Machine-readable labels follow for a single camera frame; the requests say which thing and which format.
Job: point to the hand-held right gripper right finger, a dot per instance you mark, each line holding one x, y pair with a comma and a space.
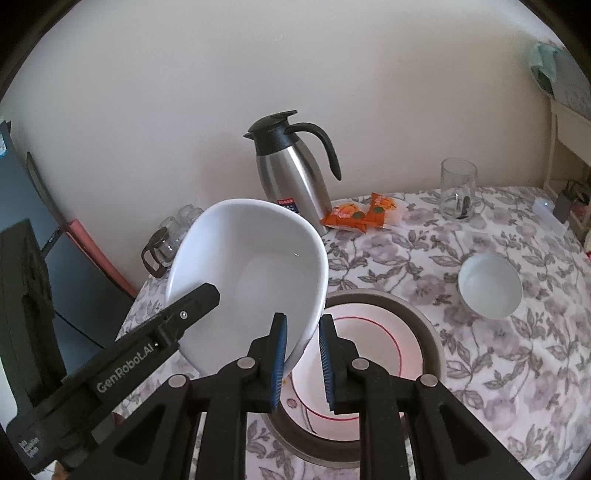
327, 364

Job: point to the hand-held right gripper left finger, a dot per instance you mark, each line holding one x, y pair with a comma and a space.
279, 364

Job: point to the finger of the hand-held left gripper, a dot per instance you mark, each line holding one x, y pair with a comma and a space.
189, 314

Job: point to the red patterned bowl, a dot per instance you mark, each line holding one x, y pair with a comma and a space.
369, 341

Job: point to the white floral plate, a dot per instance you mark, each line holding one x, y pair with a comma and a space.
295, 417

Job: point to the white bowl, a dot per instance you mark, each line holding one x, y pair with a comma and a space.
249, 258

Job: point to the steel basin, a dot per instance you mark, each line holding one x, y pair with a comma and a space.
431, 350

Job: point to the dark blue panel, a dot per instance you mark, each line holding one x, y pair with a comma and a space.
78, 286

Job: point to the small glass cup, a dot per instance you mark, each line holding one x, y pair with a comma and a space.
190, 216
171, 225

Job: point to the pink board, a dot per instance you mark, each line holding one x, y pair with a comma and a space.
99, 256

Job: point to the orange snack packet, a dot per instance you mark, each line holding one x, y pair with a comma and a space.
383, 207
344, 217

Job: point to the steel thermos jug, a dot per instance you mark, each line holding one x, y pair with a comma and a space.
293, 170

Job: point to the light blue bowl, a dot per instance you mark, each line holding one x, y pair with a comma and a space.
489, 286

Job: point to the grey floral tablecloth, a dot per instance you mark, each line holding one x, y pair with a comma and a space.
508, 392

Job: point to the clear glass tumbler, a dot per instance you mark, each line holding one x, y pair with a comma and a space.
458, 184

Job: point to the translucent white plastic box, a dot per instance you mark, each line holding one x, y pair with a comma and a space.
544, 206

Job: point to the black charger adapter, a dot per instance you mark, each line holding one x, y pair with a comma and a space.
562, 208

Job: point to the white shelf rack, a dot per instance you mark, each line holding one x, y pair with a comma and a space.
561, 152

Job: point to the teal cloth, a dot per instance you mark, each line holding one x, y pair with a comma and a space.
545, 62

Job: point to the white printed box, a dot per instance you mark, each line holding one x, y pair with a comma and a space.
575, 81

